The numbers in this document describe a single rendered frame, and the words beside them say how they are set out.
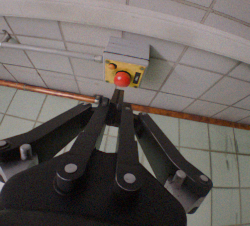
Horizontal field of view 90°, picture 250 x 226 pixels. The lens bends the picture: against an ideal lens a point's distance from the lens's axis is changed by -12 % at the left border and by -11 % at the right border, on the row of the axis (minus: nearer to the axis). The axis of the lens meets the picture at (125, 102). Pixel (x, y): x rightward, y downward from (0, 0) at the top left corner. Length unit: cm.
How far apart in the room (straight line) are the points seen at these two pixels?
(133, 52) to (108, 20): 8
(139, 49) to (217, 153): 59
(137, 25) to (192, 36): 12
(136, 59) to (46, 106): 48
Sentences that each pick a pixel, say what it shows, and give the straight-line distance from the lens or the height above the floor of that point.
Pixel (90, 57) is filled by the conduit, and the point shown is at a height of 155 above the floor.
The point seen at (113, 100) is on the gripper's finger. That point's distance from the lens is 17.
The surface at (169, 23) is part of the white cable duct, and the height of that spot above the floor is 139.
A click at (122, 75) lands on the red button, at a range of 32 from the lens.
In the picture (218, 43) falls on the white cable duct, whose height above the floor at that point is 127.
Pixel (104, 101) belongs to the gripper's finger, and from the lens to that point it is 15.
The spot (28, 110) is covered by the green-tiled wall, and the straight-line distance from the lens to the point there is 71.
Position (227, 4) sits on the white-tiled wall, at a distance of 33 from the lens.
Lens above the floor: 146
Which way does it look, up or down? 3 degrees down
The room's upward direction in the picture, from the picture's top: 80 degrees counter-clockwise
